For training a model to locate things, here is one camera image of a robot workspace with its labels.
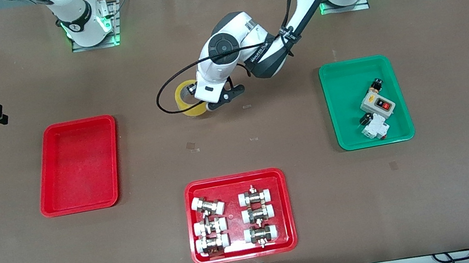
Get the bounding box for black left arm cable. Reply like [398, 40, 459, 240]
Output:
[139, 0, 310, 116]

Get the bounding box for small black gold connector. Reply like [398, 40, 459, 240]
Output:
[365, 77, 385, 96]

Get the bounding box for metal valve with white caps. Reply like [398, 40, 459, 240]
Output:
[240, 202, 277, 226]
[190, 192, 227, 220]
[243, 222, 281, 251]
[192, 215, 229, 238]
[236, 182, 274, 208]
[194, 232, 232, 257]

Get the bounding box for green plastic tray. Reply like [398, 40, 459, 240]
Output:
[317, 51, 417, 155]

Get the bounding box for red tray holding valves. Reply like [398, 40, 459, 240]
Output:
[179, 165, 300, 263]

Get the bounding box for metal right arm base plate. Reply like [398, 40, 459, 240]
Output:
[63, 0, 125, 54]

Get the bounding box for grey on-off switch box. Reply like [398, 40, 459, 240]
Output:
[357, 88, 398, 122]

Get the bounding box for yellow clear tape roll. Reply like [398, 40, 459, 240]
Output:
[171, 77, 213, 120]

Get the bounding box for white circuit breaker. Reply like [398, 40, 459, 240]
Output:
[360, 116, 392, 143]

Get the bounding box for empty red plastic tray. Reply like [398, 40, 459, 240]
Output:
[26, 113, 130, 220]

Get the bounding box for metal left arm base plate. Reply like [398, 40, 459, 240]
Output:
[317, 0, 371, 17]

